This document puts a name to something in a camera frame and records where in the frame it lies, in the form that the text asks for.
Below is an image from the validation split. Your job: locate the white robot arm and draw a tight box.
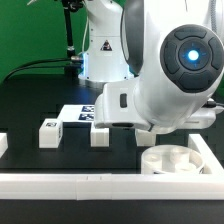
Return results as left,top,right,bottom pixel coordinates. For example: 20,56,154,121
94,0,224,134

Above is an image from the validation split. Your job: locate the white U-shaped fence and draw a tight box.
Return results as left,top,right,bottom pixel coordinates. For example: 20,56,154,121
0,134,224,200

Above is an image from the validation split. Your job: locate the black camera stand pole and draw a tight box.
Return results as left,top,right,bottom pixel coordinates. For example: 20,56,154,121
55,0,84,78

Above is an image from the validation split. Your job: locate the white marker sheet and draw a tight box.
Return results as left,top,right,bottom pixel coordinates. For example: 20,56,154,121
58,105,94,123

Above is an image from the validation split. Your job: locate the white block at left edge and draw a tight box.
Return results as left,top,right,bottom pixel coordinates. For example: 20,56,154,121
0,133,8,158

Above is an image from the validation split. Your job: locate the black cable bundle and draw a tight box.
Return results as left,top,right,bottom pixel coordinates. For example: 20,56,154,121
0,58,83,84

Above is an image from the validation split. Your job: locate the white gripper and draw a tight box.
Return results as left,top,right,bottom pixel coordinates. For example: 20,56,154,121
156,98,224,132

